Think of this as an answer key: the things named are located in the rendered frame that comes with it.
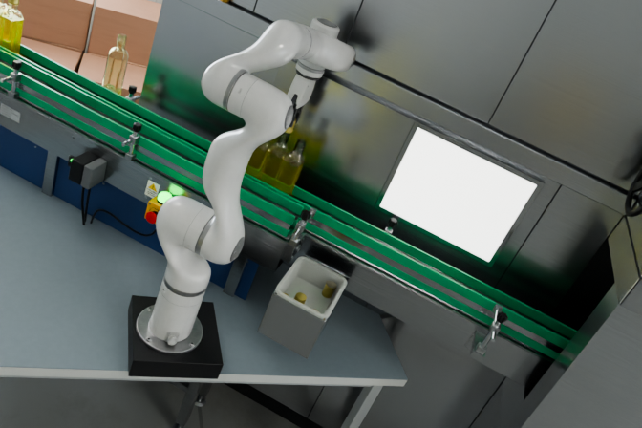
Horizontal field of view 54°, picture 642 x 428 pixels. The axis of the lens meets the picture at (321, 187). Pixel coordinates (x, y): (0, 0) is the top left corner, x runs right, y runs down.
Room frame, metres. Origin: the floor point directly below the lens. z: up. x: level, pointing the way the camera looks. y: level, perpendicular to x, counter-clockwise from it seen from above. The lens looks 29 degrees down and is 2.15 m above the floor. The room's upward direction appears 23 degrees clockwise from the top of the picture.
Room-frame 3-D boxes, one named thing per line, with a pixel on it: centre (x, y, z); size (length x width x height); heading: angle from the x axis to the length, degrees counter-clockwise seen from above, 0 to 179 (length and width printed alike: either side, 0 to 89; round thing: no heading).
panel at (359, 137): (1.86, -0.17, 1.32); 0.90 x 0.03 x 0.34; 81
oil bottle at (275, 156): (1.78, 0.17, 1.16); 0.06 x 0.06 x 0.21; 81
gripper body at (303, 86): (1.77, 0.17, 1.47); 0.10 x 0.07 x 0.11; 171
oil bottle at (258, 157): (1.78, 0.23, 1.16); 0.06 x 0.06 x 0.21; 81
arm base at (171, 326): (1.31, 0.24, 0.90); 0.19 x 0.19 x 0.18
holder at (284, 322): (1.53, -0.10, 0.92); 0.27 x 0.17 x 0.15; 171
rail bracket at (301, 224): (1.62, 0.01, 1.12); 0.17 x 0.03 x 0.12; 171
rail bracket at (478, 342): (1.52, -0.63, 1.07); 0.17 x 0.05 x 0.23; 171
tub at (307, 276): (1.51, -0.09, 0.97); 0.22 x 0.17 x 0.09; 171
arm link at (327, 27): (1.77, 0.16, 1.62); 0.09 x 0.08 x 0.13; 82
